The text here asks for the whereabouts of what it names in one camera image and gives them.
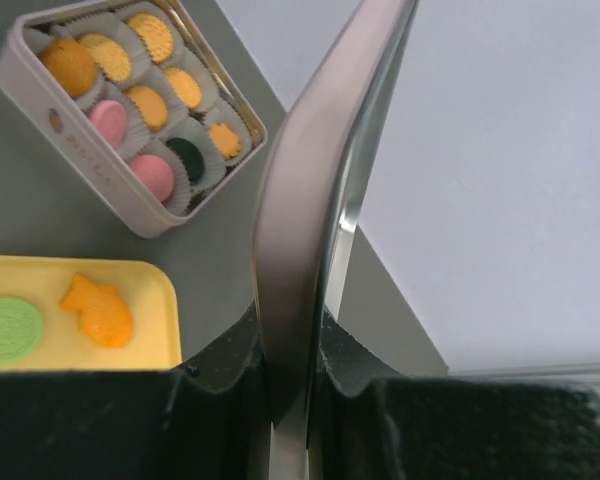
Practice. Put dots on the round biscuit cookie top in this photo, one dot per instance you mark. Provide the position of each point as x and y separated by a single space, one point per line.
185 87

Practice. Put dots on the silver tin lid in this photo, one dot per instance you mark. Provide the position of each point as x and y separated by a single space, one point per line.
309 204

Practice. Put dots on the swirl cookie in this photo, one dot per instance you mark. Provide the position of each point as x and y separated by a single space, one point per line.
226 141
151 106

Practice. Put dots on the fish shaped cookie top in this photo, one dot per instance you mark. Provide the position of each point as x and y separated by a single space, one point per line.
103 315

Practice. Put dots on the pink cookie tin box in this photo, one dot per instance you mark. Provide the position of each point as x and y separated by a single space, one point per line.
64 121

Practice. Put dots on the green sandwich cookie top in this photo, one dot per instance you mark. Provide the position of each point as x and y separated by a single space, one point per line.
21 329

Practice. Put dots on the round biscuit cookie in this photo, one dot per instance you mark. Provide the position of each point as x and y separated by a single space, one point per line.
155 35
185 87
109 55

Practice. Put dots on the chocolate chip cookie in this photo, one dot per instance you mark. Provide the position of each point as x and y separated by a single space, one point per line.
71 65

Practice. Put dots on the yellow plastic tray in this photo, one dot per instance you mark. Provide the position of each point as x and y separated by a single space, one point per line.
147 291

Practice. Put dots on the black sandwich cookie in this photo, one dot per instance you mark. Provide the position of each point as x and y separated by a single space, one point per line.
190 156

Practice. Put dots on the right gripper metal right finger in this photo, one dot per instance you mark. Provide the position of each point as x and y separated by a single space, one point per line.
369 421

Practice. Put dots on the pink sandwich cookie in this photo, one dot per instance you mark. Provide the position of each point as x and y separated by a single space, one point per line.
110 119
156 174

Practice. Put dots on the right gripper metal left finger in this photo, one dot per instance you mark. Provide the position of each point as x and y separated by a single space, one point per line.
204 419

